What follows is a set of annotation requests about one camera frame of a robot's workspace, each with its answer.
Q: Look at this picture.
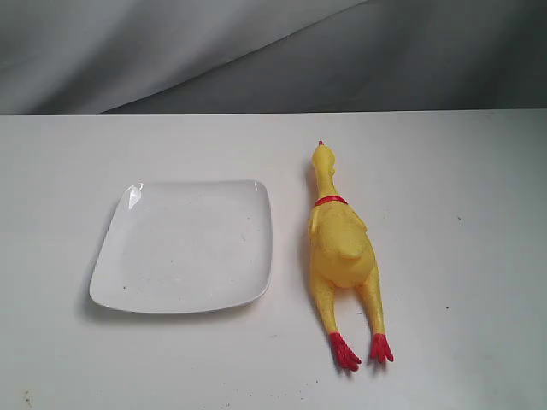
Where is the grey backdrop cloth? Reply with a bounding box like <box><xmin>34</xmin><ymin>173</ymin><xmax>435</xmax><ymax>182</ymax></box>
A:
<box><xmin>1</xmin><ymin>1</ymin><xmax>546</xmax><ymax>114</ymax></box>

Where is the yellow rubber chicken toy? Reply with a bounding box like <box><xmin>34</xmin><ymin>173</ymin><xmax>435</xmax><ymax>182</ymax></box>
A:
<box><xmin>309</xmin><ymin>142</ymin><xmax>394</xmax><ymax>372</ymax></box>

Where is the white square plate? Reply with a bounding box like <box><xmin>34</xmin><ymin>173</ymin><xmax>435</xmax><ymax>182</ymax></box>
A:
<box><xmin>89</xmin><ymin>180</ymin><xmax>273</xmax><ymax>314</ymax></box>

